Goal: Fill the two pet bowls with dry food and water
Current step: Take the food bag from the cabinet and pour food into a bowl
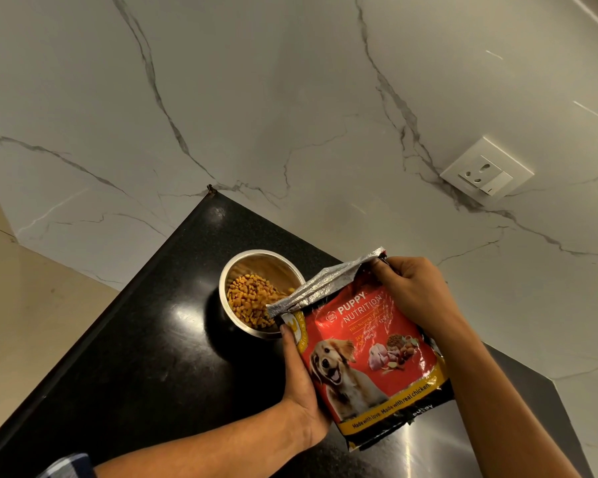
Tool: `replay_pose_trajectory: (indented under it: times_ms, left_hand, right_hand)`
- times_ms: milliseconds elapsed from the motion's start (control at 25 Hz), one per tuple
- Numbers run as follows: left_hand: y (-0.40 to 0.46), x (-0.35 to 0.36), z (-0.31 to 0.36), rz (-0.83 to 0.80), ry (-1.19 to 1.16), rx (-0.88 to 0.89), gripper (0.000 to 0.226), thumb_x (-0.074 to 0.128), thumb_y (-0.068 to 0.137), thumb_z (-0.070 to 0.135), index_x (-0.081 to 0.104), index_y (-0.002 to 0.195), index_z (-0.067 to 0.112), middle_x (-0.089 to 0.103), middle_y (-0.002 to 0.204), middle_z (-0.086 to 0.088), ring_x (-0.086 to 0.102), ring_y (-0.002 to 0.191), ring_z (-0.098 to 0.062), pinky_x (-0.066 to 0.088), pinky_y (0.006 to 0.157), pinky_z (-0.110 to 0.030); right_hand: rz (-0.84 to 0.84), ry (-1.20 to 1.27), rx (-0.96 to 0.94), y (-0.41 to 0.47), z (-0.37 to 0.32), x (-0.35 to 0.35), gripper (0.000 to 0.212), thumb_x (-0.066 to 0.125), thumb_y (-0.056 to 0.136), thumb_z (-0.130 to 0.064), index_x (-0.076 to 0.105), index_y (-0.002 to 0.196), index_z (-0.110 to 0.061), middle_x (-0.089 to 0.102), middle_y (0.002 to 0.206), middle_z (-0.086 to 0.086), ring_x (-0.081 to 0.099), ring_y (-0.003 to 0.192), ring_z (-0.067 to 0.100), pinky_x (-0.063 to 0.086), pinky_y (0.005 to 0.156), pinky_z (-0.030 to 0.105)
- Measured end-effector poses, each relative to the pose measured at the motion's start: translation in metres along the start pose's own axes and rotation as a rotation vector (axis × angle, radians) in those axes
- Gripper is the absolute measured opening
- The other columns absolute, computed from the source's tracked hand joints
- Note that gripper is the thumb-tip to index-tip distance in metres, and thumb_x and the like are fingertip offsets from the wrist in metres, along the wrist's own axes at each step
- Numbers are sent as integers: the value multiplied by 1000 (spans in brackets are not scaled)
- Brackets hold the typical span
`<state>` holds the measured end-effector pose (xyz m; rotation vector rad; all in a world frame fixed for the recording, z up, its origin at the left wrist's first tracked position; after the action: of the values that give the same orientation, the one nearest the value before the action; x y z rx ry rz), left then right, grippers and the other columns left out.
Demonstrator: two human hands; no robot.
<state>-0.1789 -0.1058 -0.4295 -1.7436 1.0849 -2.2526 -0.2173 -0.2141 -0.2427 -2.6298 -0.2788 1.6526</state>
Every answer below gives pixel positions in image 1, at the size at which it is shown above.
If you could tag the person's right hand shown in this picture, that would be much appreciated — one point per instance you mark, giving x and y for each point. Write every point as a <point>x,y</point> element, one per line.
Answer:
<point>418,293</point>

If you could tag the person's left forearm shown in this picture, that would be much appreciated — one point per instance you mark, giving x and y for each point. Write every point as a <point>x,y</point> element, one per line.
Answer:
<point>219,443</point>

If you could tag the plaid shirt sleeve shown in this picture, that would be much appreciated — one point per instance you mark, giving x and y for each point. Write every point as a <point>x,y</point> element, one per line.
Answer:
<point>67,467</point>

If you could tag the steel bowl with yellow residue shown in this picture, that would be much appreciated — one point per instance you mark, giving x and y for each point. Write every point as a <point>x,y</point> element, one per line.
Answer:
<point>274,266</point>

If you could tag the person's left hand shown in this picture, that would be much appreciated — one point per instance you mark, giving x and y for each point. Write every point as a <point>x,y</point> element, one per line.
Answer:
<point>301,398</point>

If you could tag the person's right forearm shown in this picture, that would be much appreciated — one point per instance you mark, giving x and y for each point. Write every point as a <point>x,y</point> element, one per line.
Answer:
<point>498,408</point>

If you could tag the red puppy food bag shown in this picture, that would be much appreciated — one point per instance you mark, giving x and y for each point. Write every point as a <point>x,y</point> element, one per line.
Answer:
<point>374,363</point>

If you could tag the white wall socket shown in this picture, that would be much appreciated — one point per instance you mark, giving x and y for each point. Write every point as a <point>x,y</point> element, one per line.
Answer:
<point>486,171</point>

